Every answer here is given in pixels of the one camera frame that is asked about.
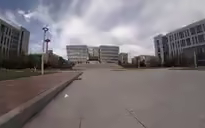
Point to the tall lamp pole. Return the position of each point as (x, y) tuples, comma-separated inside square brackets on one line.
[(43, 46)]

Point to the grey stone kerb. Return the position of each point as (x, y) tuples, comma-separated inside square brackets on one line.
[(30, 106)]

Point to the row of trees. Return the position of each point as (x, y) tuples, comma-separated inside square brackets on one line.
[(13, 61)]

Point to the low building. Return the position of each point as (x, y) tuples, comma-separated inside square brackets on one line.
[(141, 60)]

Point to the small white litter scrap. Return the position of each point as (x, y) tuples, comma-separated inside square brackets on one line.
[(66, 96)]

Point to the white multi-storey building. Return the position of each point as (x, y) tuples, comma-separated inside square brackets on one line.
[(190, 41)]

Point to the wide stone stairs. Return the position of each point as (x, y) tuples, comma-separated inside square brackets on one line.
[(96, 66)]

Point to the row of bushes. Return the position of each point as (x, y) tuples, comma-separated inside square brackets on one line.
[(176, 62)]

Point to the grass strip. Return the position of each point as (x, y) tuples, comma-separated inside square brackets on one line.
[(6, 74)]

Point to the white glass-fronted building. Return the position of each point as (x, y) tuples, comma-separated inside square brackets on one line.
[(78, 53)]

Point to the grey concrete pavement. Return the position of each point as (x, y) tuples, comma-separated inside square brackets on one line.
[(123, 96)]

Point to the grey multi-storey building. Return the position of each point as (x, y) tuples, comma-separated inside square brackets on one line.
[(5, 38)]

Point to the red brick paved area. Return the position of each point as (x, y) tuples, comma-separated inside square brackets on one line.
[(13, 90)]

